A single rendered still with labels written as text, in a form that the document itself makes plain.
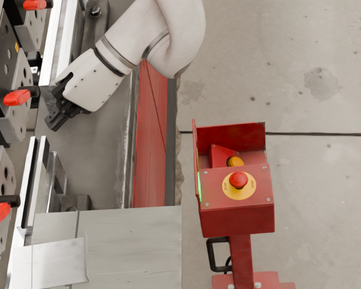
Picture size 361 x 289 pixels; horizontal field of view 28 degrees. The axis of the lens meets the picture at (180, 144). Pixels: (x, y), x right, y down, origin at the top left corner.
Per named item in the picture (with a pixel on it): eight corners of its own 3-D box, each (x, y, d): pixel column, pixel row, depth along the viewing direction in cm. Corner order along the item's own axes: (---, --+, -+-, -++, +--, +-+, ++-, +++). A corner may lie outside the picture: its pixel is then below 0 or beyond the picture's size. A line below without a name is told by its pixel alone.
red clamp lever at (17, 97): (19, 94, 102) (38, 84, 111) (-9, 96, 102) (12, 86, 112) (21, 106, 102) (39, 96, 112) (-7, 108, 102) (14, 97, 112)
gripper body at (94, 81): (120, 57, 141) (82, 97, 144) (87, 35, 133) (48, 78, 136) (137, 79, 137) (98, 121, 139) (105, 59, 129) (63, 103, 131)
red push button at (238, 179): (249, 194, 152) (248, 184, 149) (230, 195, 152) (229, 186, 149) (247, 178, 154) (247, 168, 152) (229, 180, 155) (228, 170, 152)
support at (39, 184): (36, 234, 129) (32, 225, 126) (32, 234, 129) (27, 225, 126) (46, 170, 137) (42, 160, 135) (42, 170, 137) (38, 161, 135)
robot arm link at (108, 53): (125, 46, 141) (114, 58, 142) (97, 27, 134) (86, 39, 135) (145, 72, 136) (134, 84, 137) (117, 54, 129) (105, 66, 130)
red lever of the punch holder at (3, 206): (-3, 215, 90) (20, 192, 99) (-35, 217, 90) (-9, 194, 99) (-1, 229, 90) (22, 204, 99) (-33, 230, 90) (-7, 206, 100)
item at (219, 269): (233, 274, 193) (229, 240, 178) (211, 276, 193) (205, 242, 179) (232, 266, 194) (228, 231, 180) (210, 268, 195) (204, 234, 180)
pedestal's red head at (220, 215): (275, 233, 159) (274, 188, 144) (203, 238, 160) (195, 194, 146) (266, 160, 171) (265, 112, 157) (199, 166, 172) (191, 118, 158)
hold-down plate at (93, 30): (101, 100, 159) (98, 91, 157) (77, 102, 160) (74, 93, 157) (110, 8, 177) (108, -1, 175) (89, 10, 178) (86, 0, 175)
